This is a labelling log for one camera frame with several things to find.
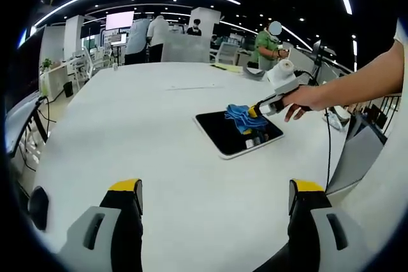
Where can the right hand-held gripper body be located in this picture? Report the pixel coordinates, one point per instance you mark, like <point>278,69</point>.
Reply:
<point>282,73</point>

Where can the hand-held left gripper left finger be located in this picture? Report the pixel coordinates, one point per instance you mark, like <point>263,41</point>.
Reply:
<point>124,203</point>

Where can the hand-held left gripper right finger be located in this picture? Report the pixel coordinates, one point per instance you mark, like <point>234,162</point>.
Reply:
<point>307,203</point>

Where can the blue cleaning cloth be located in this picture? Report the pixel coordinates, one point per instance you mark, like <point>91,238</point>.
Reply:
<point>240,119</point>

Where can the person's right hand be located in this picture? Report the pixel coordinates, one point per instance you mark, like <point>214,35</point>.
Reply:
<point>306,98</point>

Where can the grey curved chair headrest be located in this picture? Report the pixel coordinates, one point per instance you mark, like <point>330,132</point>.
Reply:
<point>255,74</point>

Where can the yellow paper sheet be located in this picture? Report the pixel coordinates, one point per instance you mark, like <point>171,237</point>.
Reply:
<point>228,68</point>

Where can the black rounded object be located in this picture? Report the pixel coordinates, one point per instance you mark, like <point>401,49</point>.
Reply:
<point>38,208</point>

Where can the grey mesh chair back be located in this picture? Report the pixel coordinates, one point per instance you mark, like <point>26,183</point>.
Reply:
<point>186,49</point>

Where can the black waste bin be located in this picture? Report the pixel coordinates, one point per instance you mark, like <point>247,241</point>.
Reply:
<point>68,90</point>

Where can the person's white shirt sleeve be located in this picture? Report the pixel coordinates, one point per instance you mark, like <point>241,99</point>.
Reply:
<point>402,31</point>

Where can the white side desk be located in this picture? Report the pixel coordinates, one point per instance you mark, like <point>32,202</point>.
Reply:
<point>19,128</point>

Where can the small clear bottle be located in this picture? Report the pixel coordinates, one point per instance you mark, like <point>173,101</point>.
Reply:
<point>114,67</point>

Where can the beige low cabinet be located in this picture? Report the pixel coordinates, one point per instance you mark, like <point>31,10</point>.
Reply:
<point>55,81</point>

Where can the green potted plant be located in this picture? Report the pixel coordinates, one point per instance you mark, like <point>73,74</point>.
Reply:
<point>47,63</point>

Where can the dark desk monitor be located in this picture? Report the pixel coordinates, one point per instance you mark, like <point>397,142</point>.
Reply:
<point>22,71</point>

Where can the bright wall display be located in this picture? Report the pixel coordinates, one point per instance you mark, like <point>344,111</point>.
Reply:
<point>119,20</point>

